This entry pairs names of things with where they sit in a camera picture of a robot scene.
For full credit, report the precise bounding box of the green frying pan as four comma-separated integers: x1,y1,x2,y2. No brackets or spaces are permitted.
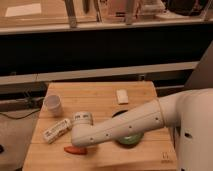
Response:
115,133,144,147

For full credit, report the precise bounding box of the red pepper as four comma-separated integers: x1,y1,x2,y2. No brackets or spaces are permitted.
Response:
64,146,87,155

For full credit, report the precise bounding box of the black floor cable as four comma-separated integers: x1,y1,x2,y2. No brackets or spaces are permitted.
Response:
0,108,42,120

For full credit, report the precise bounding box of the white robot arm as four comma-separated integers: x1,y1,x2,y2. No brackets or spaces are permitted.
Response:
71,88,213,171

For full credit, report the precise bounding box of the white paper cup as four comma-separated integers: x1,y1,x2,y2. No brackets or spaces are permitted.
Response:
43,94,63,117

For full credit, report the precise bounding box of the white plastic bottle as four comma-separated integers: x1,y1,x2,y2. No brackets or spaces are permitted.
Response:
43,118,72,143

